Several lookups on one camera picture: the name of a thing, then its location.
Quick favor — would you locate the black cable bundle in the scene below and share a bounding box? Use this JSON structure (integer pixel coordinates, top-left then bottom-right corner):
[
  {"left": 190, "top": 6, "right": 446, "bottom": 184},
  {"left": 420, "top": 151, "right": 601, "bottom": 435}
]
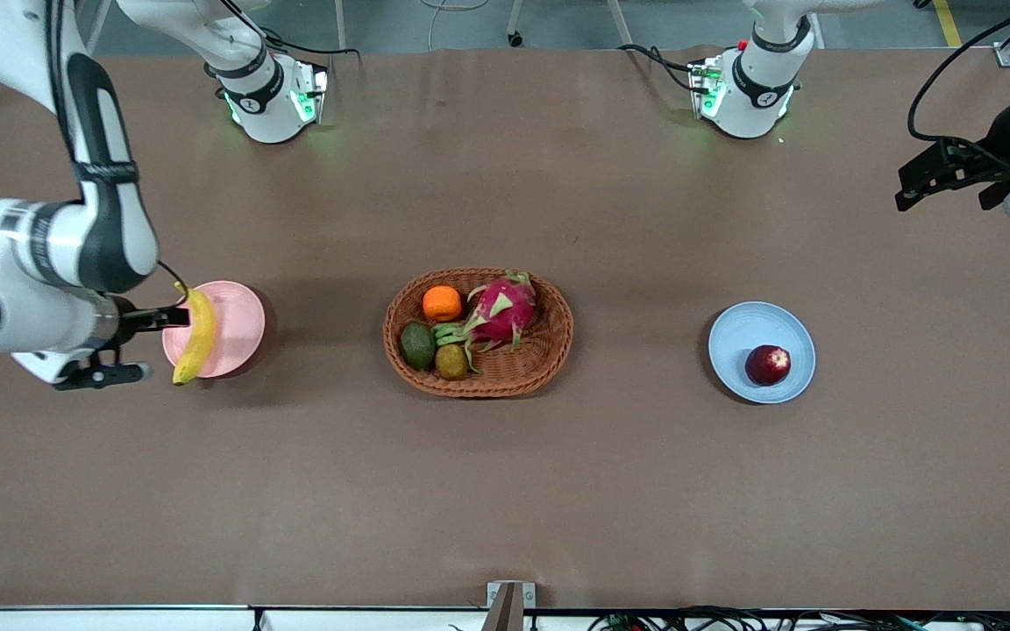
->
[{"left": 588, "top": 605, "right": 1010, "bottom": 631}]

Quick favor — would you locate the brown wicker basket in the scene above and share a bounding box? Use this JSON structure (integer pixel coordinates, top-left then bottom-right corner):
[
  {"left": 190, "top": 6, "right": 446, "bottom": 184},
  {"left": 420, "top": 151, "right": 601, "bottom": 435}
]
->
[{"left": 382, "top": 267, "right": 574, "bottom": 400}]

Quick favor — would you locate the black base cable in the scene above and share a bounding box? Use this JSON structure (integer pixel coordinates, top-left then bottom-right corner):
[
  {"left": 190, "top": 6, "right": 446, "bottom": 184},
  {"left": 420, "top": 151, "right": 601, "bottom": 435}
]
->
[
  {"left": 617, "top": 42, "right": 709, "bottom": 94},
  {"left": 223, "top": 0, "right": 362, "bottom": 64}
]

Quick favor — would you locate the metal table edge bracket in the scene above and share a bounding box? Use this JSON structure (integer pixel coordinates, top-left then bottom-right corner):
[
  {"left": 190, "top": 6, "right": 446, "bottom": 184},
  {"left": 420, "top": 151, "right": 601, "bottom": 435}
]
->
[{"left": 486, "top": 581, "right": 537, "bottom": 631}]

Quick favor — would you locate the dark green avocado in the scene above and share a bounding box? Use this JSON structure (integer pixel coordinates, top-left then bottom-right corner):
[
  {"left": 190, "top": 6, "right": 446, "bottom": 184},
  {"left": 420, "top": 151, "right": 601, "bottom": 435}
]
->
[{"left": 398, "top": 321, "right": 438, "bottom": 372}]

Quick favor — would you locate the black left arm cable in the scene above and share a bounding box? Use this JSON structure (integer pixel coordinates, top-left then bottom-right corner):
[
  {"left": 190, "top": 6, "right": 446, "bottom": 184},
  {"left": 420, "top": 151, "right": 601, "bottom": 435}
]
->
[{"left": 907, "top": 0, "right": 1010, "bottom": 147}]

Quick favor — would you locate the grey floor cable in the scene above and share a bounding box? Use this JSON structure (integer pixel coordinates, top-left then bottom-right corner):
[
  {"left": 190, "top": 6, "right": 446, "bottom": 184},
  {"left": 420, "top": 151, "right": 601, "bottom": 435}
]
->
[{"left": 420, "top": 0, "right": 494, "bottom": 53}]

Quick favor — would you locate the light blue plate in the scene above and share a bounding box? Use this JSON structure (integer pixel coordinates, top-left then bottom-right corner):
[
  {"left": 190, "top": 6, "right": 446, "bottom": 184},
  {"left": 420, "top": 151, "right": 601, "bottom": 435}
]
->
[{"left": 708, "top": 301, "right": 817, "bottom": 405}]

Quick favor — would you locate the pink plate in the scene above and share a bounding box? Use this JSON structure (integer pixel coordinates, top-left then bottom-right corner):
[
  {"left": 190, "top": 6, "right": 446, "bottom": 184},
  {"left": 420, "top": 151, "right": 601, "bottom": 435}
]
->
[{"left": 162, "top": 280, "right": 267, "bottom": 379}]

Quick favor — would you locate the pink dragon fruit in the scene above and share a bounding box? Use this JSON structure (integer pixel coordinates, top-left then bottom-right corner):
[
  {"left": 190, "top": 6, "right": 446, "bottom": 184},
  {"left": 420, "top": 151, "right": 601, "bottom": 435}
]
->
[{"left": 431, "top": 271, "right": 539, "bottom": 374}]

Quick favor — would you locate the dark red apple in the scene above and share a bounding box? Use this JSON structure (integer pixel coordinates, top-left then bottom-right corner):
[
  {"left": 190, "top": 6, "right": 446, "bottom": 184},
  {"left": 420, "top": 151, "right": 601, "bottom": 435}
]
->
[{"left": 744, "top": 344, "right": 793, "bottom": 387}]

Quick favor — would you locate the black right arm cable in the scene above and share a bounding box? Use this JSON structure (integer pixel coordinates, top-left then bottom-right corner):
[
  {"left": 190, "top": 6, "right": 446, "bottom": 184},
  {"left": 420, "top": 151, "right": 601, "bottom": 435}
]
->
[{"left": 44, "top": 0, "right": 76, "bottom": 167}]

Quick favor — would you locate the black left base cable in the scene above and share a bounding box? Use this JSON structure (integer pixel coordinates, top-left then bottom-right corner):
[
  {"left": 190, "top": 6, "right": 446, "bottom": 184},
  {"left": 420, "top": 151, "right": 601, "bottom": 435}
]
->
[{"left": 617, "top": 42, "right": 709, "bottom": 94}]

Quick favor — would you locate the orange fruit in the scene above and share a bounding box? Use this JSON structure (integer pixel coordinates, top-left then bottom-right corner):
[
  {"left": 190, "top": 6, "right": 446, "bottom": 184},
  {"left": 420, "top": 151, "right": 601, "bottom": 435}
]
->
[{"left": 422, "top": 286, "right": 464, "bottom": 323}]

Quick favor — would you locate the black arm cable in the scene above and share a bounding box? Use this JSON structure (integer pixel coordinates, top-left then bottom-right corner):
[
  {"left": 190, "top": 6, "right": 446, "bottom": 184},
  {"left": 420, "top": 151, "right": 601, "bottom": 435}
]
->
[
  {"left": 907, "top": 0, "right": 1010, "bottom": 147},
  {"left": 44, "top": 0, "right": 76, "bottom": 167}
]

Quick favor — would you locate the brown-green kiwi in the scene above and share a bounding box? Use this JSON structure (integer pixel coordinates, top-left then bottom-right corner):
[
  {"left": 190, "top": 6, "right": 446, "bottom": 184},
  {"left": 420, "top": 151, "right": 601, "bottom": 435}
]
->
[{"left": 434, "top": 344, "right": 471, "bottom": 381}]

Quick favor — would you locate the yellow banana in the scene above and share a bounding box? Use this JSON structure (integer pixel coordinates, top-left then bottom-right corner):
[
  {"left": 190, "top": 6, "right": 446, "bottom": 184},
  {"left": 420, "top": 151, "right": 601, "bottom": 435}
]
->
[{"left": 172, "top": 281, "right": 217, "bottom": 386}]

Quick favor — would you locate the black right base cable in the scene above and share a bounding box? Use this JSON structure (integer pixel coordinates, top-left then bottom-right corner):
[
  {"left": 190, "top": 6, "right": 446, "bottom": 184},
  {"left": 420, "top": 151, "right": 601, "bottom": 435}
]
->
[{"left": 223, "top": 0, "right": 362, "bottom": 64}]

